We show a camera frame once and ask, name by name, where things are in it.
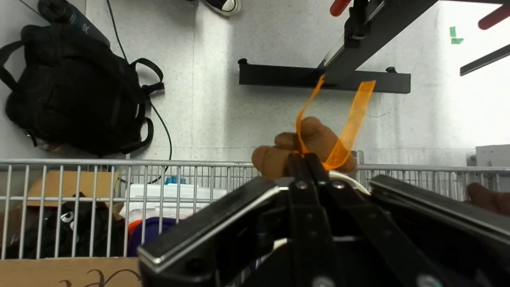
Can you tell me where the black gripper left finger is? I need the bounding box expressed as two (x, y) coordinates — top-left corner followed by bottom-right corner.
(288, 154), (347, 287)

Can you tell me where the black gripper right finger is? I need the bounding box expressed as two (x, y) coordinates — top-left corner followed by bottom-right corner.
(311, 159), (453, 287)

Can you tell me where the brown plush toy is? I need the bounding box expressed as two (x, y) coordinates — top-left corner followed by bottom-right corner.
(250, 76), (378, 182)

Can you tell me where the white plastic container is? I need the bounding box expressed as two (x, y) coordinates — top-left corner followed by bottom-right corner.
(118, 182), (231, 224)

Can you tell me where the black cart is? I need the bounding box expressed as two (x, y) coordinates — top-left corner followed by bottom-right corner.
(236, 0), (440, 96)

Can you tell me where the dark blue container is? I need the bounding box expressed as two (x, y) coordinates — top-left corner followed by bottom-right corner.
(126, 216), (180, 253)

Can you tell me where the cardboard flap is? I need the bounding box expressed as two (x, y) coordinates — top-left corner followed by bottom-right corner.
(26, 170), (128, 216)

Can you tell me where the black lumpy bag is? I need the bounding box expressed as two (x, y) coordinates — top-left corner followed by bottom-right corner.
(3, 198), (128, 261)

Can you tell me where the black backpack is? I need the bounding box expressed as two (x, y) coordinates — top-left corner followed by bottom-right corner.
(0, 0), (167, 160)

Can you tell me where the black floor cable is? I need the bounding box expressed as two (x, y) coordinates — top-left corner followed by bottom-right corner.
(104, 0), (175, 186)

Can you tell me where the red handled tool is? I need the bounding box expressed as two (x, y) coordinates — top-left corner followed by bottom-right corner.
(328, 0), (354, 18)

